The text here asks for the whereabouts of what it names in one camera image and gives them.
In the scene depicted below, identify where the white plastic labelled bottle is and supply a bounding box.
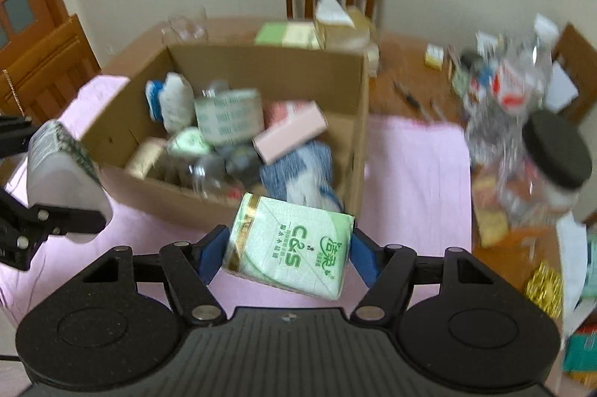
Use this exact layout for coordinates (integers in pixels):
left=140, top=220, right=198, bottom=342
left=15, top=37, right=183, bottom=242
left=26, top=119, right=113, bottom=223

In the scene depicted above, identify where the green tissue pack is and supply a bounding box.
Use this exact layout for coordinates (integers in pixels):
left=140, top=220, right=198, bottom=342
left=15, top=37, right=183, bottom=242
left=223, top=193, right=354, bottom=301
left=166, top=126, right=212, bottom=157

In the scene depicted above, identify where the blue grey sock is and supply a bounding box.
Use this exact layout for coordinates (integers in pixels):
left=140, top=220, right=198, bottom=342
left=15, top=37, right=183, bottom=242
left=260, top=140, right=343, bottom=212

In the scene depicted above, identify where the white sock blue trim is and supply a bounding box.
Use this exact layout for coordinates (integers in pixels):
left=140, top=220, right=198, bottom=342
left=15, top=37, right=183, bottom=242
left=145, top=72, right=194, bottom=134

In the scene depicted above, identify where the pink cosmetic box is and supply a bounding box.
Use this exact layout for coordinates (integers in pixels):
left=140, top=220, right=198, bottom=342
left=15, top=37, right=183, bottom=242
left=253, top=102, right=328, bottom=165

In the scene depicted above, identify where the jar with gold beads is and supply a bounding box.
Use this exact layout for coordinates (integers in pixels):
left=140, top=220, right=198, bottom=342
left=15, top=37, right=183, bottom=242
left=189, top=153, right=226, bottom=197

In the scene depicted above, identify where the wooden chair at left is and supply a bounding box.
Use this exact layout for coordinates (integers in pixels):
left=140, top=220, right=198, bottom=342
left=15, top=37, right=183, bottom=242
left=1, top=15, right=100, bottom=125

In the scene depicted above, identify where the pink cloth mat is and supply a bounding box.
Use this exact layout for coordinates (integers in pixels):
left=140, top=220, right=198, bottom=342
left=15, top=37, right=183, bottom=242
left=1, top=76, right=472, bottom=326

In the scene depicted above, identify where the brown cardboard box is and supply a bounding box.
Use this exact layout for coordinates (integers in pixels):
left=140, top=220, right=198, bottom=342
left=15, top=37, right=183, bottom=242
left=82, top=44, right=368, bottom=229

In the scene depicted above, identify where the gold ornament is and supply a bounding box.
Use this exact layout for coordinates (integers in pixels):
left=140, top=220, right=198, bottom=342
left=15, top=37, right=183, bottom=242
left=524, top=262, right=564, bottom=319

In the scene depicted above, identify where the black lid plastic jar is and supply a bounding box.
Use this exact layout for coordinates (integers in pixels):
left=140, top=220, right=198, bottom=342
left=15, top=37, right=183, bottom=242
left=497, top=109, right=593, bottom=227

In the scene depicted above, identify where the clear glass mug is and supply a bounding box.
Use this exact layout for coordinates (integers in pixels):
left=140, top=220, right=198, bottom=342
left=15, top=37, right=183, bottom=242
left=161, top=5, right=209, bottom=46

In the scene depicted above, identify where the small yellow box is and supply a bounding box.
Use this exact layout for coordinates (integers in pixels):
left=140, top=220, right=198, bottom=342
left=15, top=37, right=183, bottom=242
left=424, top=43, right=444, bottom=71

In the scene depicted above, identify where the water bottle red label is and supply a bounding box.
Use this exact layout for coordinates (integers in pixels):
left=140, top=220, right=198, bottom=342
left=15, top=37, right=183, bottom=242
left=465, top=14, right=560, bottom=166

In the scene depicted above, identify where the yellow tissue box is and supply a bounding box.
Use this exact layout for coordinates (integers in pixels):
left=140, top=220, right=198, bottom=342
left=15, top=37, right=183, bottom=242
left=314, top=0, right=381, bottom=78

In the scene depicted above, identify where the green notebook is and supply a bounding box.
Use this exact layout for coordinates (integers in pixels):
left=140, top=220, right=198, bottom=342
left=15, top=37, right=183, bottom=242
left=254, top=21, right=320, bottom=49

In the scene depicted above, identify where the wooden chair at right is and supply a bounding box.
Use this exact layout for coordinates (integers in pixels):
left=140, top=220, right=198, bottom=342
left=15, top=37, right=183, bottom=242
left=551, top=23, right=597, bottom=125

